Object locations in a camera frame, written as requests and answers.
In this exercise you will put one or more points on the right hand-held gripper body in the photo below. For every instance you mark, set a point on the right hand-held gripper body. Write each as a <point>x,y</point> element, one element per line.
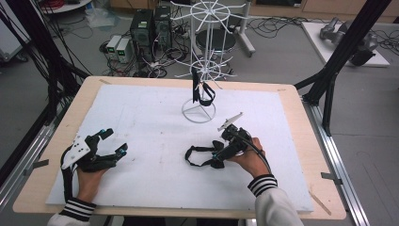
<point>235,136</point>

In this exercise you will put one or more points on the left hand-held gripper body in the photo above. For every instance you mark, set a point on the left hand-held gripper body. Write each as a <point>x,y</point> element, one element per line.
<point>76,152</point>

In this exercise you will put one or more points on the black bow tie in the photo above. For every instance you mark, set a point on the black bow tie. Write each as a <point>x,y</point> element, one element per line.
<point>218,164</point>
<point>195,84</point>

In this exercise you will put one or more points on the person's right hand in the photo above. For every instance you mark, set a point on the person's right hand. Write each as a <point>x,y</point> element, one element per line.
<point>252,161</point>

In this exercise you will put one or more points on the person's left hand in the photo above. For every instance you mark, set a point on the person's left hand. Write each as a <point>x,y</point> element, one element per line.
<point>89,185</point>

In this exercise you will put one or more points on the grey metal clamp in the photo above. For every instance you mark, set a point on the grey metal clamp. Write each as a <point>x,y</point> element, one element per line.
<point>37,164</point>
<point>331,178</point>

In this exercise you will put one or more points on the white foam mat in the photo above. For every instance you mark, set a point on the white foam mat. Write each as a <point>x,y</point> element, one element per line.
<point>150,185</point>

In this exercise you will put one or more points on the grey bench power supply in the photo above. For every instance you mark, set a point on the grey bench power supply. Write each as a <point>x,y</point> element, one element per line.
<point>124,51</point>
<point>113,45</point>

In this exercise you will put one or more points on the black round stool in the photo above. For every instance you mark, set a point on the black round stool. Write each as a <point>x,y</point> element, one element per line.
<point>216,40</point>

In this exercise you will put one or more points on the white stand base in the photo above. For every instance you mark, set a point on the white stand base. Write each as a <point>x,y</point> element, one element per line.
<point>246,37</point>

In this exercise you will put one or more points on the thin wooden stick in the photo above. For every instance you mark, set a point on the thin wooden stick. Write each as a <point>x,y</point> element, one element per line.
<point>320,202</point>

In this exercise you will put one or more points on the black computer tower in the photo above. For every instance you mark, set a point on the black computer tower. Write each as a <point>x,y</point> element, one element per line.
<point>141,29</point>
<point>162,26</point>

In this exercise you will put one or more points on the clear plastic bag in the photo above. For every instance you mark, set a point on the clear plastic bag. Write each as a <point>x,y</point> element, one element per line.
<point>100,17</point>

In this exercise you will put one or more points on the white flat platform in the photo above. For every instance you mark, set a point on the white flat platform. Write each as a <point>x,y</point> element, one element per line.
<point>316,40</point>

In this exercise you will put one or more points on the grey equipment case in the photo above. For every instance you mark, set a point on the grey equipment case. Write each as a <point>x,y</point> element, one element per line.
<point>11,40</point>

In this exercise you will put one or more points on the round white table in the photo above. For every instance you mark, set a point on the round white table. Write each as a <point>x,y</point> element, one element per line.
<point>69,6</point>

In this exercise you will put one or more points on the grey robot device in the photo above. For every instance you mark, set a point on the grey robot device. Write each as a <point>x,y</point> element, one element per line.
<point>334,31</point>

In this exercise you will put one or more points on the aluminium rail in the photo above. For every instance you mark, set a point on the aluminium rail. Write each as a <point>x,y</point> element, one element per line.
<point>338,163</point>
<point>22,163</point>

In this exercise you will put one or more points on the black metal frame strut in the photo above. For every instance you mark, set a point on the black metal frame strut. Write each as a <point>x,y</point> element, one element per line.
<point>40,47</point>
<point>342,53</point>

